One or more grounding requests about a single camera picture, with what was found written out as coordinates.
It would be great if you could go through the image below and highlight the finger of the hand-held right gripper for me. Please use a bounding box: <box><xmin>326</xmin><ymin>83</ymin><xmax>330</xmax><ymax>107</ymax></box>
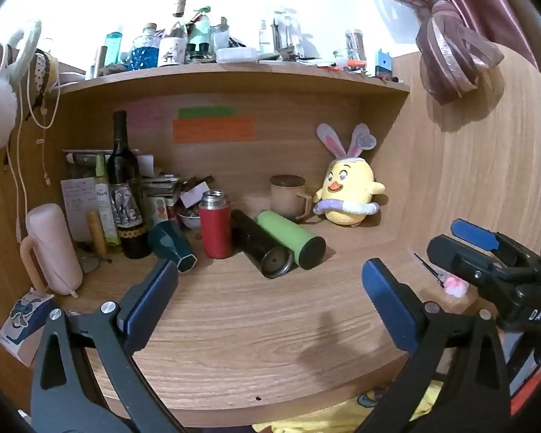
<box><xmin>451</xmin><ymin>218</ymin><xmax>541</xmax><ymax>277</ymax></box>
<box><xmin>426</xmin><ymin>234</ymin><xmax>515</xmax><ymax>288</ymax></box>

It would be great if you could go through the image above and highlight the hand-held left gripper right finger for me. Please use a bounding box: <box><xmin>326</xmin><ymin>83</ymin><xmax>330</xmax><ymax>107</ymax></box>
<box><xmin>356</xmin><ymin>258</ymin><xmax>511</xmax><ymax>433</ymax></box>

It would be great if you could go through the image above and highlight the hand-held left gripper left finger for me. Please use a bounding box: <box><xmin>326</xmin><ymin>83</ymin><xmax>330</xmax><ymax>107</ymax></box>
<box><xmin>29</xmin><ymin>258</ymin><xmax>185</xmax><ymax>433</ymax></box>

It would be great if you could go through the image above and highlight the teal faceted cup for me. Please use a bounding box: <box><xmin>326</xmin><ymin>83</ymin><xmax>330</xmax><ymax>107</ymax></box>
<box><xmin>147</xmin><ymin>219</ymin><xmax>198</xmax><ymax>274</ymax></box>

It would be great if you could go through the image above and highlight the black hair pin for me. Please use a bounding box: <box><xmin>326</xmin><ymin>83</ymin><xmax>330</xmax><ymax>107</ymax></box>
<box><xmin>413</xmin><ymin>252</ymin><xmax>445</xmax><ymax>288</ymax></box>

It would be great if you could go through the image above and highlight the pink and white candy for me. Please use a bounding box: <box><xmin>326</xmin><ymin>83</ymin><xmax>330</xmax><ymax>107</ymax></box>
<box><xmin>444</xmin><ymin>277</ymin><xmax>468</xmax><ymax>297</ymax></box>

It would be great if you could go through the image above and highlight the yellow wooden stick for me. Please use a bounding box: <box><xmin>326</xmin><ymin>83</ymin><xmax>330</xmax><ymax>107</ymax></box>
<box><xmin>87</xmin><ymin>210</ymin><xmax>109</xmax><ymax>256</ymax></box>

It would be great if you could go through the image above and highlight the dark wine bottle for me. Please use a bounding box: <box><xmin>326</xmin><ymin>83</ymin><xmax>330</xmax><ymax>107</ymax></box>
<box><xmin>105</xmin><ymin>110</ymin><xmax>153</xmax><ymax>261</ymax></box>

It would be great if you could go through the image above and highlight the small ceramic bowl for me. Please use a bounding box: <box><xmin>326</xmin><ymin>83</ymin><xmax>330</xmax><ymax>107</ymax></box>
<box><xmin>177</xmin><ymin>207</ymin><xmax>204</xmax><ymax>230</ymax></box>

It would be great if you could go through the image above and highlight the red thermos flask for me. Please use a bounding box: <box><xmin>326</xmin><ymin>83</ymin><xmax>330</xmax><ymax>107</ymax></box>
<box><xmin>198</xmin><ymin>190</ymin><xmax>233</xmax><ymax>260</ymax></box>

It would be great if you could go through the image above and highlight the yellow-green slim bottle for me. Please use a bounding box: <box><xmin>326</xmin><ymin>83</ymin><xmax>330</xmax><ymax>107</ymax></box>
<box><xmin>94</xmin><ymin>153</ymin><xmax>120</xmax><ymax>254</ymax></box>

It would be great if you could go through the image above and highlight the white paper note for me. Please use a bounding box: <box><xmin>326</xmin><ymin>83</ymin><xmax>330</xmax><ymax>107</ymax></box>
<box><xmin>60</xmin><ymin>178</ymin><xmax>98</xmax><ymax>241</ymax></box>

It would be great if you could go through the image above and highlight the green thermos flask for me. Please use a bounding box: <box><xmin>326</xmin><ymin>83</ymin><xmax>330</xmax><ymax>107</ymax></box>
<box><xmin>256</xmin><ymin>210</ymin><xmax>327</xmax><ymax>271</ymax></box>

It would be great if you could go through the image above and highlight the black thermos flask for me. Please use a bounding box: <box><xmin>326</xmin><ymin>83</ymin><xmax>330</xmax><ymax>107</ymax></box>
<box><xmin>230</xmin><ymin>208</ymin><xmax>295</xmax><ymax>279</ymax></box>

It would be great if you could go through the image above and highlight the yellow chick plush toy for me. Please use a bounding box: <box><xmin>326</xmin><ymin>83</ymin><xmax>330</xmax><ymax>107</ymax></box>
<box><xmin>313</xmin><ymin>122</ymin><xmax>387</xmax><ymax>228</ymax></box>

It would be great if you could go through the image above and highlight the yellow cloth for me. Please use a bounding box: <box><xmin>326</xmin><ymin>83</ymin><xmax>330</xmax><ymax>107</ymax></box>
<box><xmin>252</xmin><ymin>381</ymin><xmax>443</xmax><ymax>433</ymax></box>

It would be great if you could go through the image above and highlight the blue and white tissue box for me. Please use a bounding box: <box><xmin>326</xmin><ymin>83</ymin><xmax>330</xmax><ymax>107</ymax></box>
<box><xmin>0</xmin><ymin>290</ymin><xmax>55</xmax><ymax>368</ymax></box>

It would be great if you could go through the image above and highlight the brown mug with lid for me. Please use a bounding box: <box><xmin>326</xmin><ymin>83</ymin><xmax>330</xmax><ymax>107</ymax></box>
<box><xmin>270</xmin><ymin>174</ymin><xmax>315</xmax><ymax>223</ymax></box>

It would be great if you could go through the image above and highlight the orange sticky note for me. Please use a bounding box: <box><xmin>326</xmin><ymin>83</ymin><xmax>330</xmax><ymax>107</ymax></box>
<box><xmin>172</xmin><ymin>118</ymin><xmax>255</xmax><ymax>144</ymax></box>

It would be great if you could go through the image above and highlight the pink sticky note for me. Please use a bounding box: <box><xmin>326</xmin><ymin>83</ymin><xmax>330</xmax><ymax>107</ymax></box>
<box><xmin>128</xmin><ymin>101</ymin><xmax>164</xmax><ymax>131</ymax></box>

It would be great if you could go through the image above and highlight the pink tied curtain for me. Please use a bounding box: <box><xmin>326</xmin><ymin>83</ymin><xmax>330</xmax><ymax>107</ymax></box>
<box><xmin>352</xmin><ymin>0</ymin><xmax>541</xmax><ymax>106</ymax></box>

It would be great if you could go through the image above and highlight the small blue box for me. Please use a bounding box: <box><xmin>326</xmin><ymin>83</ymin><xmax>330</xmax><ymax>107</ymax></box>
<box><xmin>374</xmin><ymin>48</ymin><xmax>393</xmax><ymax>78</ymax></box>

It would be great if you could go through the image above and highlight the green sticky note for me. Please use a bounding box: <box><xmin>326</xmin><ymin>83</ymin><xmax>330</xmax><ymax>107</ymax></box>
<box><xmin>178</xmin><ymin>106</ymin><xmax>236</xmax><ymax>120</ymax></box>

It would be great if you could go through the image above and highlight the clear glass jar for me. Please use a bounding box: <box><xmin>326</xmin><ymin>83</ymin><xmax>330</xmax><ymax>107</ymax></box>
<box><xmin>344</xmin><ymin>29</ymin><xmax>366</xmax><ymax>62</ymax></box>

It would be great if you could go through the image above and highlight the wooden shelf board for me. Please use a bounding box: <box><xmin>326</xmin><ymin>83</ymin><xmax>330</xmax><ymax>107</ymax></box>
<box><xmin>49</xmin><ymin>60</ymin><xmax>410</xmax><ymax>101</ymax></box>

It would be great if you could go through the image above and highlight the blue glass bottle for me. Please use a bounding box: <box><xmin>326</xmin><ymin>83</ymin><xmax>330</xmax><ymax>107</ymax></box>
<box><xmin>130</xmin><ymin>23</ymin><xmax>162</xmax><ymax>71</ymax></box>

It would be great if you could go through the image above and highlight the corked bottle with white label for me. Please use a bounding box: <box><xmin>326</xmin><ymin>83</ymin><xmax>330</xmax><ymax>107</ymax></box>
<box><xmin>158</xmin><ymin>0</ymin><xmax>188</xmax><ymax>68</ymax></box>

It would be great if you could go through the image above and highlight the dotted brown headband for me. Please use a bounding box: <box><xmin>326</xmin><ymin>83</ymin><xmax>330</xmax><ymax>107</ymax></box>
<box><xmin>32</xmin><ymin>51</ymin><xmax>60</xmax><ymax>101</ymax></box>

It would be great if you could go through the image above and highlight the teal tall bottle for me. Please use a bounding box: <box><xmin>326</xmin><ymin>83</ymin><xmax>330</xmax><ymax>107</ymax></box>
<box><xmin>105</xmin><ymin>30</ymin><xmax>125</xmax><ymax>66</ymax></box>

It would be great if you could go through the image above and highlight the white flat box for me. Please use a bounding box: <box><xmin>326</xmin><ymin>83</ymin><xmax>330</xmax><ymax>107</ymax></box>
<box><xmin>215</xmin><ymin>47</ymin><xmax>259</xmax><ymax>64</ymax></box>

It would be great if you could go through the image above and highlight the green spray bottle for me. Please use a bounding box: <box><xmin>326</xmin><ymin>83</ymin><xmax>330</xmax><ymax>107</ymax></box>
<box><xmin>186</xmin><ymin>6</ymin><xmax>213</xmax><ymax>64</ymax></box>

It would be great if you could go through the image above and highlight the clear plastic container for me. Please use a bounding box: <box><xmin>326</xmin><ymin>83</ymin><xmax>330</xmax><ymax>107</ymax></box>
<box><xmin>259</xmin><ymin>6</ymin><xmax>303</xmax><ymax>55</ymax></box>

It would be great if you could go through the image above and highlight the pink mug with handle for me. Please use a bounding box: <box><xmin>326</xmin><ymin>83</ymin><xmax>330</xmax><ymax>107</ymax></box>
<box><xmin>20</xmin><ymin>203</ymin><xmax>84</xmax><ymax>297</ymax></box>

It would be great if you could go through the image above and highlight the white hanging cord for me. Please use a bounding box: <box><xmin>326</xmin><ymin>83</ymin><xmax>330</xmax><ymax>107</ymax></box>
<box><xmin>4</xmin><ymin>45</ymin><xmax>62</xmax><ymax>245</ymax></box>

